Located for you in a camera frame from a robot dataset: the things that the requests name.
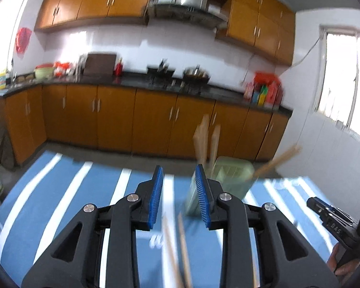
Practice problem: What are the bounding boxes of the green perforated utensil holder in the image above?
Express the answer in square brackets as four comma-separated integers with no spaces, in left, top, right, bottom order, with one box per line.
[184,156,254,216]

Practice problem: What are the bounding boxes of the black gas stove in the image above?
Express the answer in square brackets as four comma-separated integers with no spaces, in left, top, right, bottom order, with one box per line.
[147,76,211,94]

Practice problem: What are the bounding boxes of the orange wooden base cabinets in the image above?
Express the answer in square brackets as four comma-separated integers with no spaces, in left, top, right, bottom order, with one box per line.
[0,84,290,166]

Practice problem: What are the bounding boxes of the black wok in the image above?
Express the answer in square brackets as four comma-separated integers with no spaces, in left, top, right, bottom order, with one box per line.
[146,59,176,78]

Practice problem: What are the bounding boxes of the red bag over bottles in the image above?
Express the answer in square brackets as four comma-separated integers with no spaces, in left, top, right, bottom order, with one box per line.
[253,72,281,86]

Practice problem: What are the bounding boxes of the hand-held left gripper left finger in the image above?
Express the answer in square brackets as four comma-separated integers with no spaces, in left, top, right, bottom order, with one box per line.
[21,165,164,288]

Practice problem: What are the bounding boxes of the red white plastic bag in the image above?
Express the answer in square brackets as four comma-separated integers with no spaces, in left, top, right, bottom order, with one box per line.
[53,61,73,77]

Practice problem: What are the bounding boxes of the large barred window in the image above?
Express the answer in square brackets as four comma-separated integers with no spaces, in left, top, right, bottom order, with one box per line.
[313,25,360,145]

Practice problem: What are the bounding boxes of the dark red large bottle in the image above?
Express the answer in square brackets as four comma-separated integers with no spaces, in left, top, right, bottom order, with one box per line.
[271,82,284,106]

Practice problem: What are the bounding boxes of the blue white striped tablecloth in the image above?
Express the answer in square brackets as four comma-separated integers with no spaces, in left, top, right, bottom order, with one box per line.
[0,151,360,288]

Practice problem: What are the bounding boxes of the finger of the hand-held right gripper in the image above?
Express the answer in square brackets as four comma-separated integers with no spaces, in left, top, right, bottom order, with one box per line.
[313,197,356,221]
[306,198,326,221]

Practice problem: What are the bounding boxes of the person's right hand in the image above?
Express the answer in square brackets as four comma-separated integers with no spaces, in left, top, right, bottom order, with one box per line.
[328,241,360,276]

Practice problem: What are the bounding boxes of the orange wooden wall cabinets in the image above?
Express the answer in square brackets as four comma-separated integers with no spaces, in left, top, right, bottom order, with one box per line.
[34,0,296,66]

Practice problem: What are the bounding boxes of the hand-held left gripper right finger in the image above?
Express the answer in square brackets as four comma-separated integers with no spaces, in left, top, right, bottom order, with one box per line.
[195,164,339,288]

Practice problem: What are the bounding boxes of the clear plastic containers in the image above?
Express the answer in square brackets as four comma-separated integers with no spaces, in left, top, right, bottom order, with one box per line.
[75,54,88,75]

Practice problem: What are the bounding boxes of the dark sack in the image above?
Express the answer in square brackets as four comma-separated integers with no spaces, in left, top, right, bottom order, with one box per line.
[0,119,17,169]

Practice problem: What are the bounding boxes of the green plastic basin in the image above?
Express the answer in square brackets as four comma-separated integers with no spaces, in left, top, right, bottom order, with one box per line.
[34,64,55,80]

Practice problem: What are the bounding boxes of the metal sink faucet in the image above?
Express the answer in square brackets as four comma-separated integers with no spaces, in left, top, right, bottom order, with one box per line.
[10,60,19,85]

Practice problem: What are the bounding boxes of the pot with glass lid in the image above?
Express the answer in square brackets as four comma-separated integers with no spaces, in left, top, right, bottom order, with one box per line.
[183,65,211,82]

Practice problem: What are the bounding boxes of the pink condiment bottle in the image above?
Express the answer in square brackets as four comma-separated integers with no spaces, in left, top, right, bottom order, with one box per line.
[244,82,256,100]

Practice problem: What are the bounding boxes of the dark wooden cutting board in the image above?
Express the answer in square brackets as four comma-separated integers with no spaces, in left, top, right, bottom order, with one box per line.
[83,52,117,75]

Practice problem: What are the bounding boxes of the white wall cable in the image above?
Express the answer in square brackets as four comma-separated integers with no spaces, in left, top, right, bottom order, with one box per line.
[244,35,323,85]

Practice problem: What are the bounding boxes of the red hanging plastic bag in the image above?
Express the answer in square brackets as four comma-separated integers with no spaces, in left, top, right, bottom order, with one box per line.
[16,28,33,54]

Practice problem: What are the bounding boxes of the black kitchen countertop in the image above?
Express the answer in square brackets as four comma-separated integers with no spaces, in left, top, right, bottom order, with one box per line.
[0,71,293,116]

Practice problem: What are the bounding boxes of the small kitchen window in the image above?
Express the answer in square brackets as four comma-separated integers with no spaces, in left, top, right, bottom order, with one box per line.
[0,0,34,78]

